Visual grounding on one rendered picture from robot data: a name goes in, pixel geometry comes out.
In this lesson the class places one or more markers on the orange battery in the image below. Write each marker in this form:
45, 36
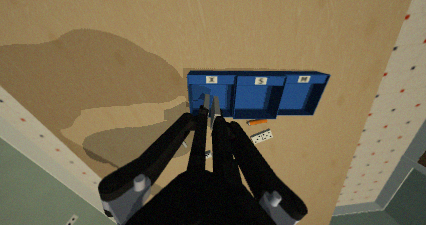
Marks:
258, 121

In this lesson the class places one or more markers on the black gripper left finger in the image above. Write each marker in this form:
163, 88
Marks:
124, 191

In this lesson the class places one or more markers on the white domino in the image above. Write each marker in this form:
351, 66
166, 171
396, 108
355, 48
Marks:
262, 136

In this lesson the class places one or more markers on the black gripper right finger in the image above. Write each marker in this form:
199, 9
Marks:
276, 198

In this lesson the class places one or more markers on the blue rack of labelled bins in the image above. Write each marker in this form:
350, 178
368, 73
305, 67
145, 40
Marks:
268, 94

